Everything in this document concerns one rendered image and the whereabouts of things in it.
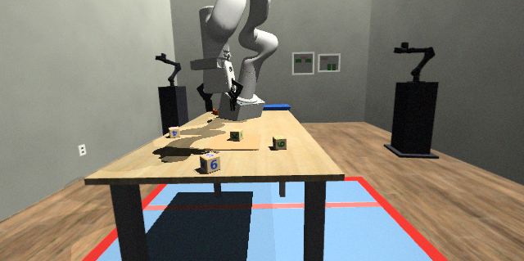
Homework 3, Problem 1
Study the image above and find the tan flat mat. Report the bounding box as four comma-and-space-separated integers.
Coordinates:
203, 134, 261, 151

